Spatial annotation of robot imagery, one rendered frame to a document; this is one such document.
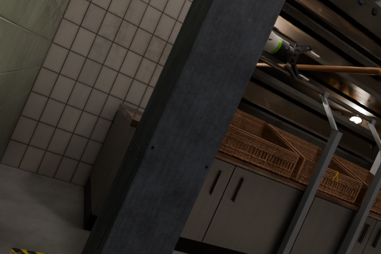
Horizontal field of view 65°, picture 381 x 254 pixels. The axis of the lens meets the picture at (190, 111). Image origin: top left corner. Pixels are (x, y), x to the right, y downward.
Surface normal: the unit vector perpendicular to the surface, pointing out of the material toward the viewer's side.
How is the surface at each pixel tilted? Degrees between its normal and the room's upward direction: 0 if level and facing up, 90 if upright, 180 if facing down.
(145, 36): 90
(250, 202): 90
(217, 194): 90
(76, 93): 90
